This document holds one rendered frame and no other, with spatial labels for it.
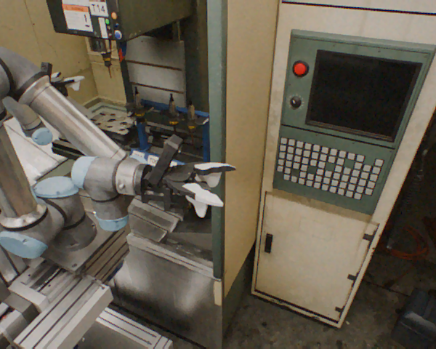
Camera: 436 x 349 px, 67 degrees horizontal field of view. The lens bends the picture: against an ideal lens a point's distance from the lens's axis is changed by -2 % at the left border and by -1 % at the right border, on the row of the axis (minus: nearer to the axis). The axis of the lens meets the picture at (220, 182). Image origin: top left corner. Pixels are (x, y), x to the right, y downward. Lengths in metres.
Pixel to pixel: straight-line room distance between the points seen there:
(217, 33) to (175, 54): 1.46
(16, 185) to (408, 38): 1.19
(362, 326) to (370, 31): 1.79
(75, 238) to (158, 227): 0.76
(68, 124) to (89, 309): 0.57
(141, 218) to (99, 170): 1.16
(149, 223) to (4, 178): 1.08
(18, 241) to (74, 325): 0.32
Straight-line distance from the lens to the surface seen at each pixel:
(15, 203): 0.96
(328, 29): 1.27
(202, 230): 1.72
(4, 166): 0.91
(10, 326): 1.19
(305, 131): 1.37
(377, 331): 2.47
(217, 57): 0.91
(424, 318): 2.28
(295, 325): 2.34
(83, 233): 1.18
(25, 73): 0.90
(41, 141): 1.51
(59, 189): 1.08
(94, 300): 1.18
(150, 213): 1.91
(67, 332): 1.14
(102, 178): 0.75
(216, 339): 1.96
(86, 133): 0.89
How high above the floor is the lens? 2.01
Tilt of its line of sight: 38 degrees down
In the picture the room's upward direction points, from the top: straight up
